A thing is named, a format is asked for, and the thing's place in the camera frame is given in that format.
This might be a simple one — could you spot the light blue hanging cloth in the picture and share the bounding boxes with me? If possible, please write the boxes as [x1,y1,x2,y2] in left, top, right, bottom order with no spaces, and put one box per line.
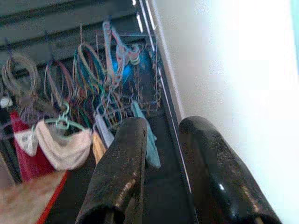
[93,111,115,150]

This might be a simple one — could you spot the grey wire hanger bundle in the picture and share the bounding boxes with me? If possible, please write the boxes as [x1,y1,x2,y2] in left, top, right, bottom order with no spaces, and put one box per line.
[1,52,39,105]

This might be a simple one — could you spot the green plastic hanger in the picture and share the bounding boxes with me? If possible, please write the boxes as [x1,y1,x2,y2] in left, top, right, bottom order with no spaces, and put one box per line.
[31,102,87,140]

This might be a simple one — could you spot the beige hanging cloth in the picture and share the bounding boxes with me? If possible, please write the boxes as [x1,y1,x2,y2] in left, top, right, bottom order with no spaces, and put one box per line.
[92,132,108,165]

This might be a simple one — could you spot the multicoloured wire hanger bundle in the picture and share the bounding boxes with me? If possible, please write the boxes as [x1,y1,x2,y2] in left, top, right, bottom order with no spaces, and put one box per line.
[71,43,124,128]

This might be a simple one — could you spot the white hanging cloth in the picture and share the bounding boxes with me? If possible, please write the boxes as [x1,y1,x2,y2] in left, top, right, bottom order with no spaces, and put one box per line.
[34,120,93,171]

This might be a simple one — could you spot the white pink clip hanger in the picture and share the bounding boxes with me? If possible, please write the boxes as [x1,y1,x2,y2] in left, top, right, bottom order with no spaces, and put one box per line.
[102,20,141,81]

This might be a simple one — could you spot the teal hanging cloth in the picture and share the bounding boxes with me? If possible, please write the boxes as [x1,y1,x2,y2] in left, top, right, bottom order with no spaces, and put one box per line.
[130,100,162,169]

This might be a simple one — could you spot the purple wire hanger bundle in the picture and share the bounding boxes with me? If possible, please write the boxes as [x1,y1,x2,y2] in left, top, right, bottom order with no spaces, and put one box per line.
[43,59,75,110]

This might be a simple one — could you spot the red hanging cloth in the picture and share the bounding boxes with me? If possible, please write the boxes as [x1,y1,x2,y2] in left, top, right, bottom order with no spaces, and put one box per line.
[10,111,68,182]

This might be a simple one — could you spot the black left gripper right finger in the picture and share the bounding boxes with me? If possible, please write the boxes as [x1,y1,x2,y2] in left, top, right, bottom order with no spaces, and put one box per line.
[178,116,282,224]

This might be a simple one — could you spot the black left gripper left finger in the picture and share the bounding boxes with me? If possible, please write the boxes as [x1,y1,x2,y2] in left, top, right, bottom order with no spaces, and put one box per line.
[75,116,148,224]

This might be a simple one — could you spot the marble pattern red-edged table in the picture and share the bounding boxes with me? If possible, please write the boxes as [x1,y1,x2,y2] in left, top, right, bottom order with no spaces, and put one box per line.
[0,171,71,224]

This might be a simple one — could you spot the metal wire drying rack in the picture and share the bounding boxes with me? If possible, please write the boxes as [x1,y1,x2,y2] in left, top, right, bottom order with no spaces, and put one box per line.
[94,29,163,112]

